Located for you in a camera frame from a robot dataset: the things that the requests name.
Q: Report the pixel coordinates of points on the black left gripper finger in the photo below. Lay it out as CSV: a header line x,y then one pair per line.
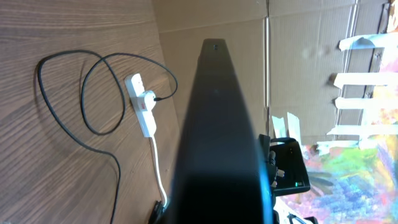
x,y
157,214

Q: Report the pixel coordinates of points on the blue Galaxy smartphone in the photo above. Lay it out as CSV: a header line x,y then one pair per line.
x,y
220,175

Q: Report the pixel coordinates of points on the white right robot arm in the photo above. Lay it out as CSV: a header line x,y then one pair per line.
x,y
286,174

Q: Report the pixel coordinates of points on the white charger plug adapter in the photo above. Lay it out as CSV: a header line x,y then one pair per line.
x,y
146,100

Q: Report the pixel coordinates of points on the white power strip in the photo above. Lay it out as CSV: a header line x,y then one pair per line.
x,y
135,87

